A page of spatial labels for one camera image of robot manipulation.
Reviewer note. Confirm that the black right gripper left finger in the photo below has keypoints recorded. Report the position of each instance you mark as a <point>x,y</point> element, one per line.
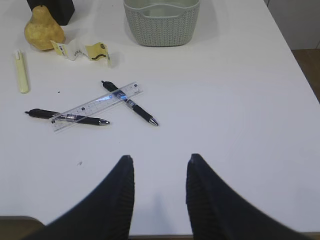
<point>105,214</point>

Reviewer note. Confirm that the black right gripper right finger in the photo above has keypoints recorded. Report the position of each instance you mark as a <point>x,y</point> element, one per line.
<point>217,212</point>

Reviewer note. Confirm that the yellow white waste paper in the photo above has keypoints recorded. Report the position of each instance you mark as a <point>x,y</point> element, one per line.
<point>75,48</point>

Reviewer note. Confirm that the yellow pear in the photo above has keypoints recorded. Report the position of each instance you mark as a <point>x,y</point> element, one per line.
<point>42,29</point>

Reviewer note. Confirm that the transparent plastic ruler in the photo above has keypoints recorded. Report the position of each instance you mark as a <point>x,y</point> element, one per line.
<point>95,106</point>

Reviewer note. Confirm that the black pen under ruler top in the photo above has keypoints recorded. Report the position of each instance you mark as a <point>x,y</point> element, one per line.
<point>130,103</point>

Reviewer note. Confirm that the black pen under ruler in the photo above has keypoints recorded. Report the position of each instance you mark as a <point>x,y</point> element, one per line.
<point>46,114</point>
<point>130,103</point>

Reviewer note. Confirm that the black pen under ruler bottom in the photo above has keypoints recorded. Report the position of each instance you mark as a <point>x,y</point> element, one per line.
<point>46,114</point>

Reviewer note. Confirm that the yellow pen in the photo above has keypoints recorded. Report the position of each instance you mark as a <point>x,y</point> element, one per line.
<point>22,77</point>

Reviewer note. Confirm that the green woven plastic basket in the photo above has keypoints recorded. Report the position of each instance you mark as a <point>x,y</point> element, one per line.
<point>162,23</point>

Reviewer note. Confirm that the black square pen holder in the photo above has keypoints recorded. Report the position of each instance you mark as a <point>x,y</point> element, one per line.
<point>61,10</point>

